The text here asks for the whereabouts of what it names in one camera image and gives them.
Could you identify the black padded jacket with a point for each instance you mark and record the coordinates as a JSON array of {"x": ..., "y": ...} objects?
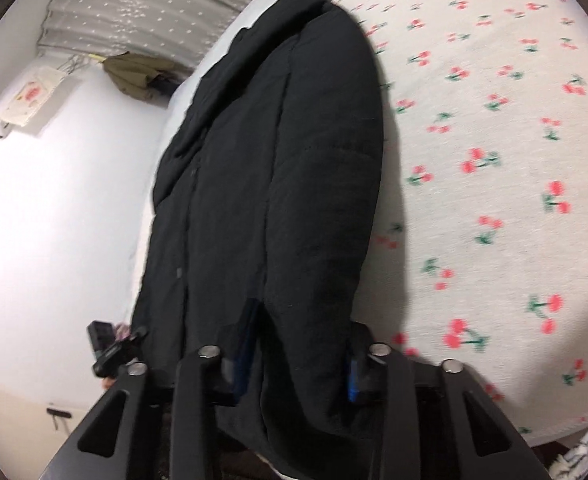
[{"x": 299, "y": 185}]

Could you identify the wall air conditioner with cover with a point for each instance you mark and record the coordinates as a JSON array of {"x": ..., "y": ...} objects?
[{"x": 28, "y": 100}]

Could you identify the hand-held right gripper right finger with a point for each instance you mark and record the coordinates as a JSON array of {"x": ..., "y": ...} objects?
[{"x": 355, "y": 382}]

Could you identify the small black floor object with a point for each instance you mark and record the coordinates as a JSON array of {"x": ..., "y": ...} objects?
[{"x": 58, "y": 415}]

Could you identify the cherry print bed sheet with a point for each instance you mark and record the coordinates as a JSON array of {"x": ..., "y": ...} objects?
[{"x": 499, "y": 210}]

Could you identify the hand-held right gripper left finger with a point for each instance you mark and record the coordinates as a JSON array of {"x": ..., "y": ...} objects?
[{"x": 244, "y": 360}]

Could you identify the grey star print curtain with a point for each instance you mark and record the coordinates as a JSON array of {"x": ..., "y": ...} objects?
[{"x": 138, "y": 20}]

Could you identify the purple floral cloth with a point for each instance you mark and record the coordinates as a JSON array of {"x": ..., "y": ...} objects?
[{"x": 122, "y": 332}]

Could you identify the olive green hanging jacket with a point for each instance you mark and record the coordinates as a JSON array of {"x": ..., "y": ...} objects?
[{"x": 133, "y": 72}]

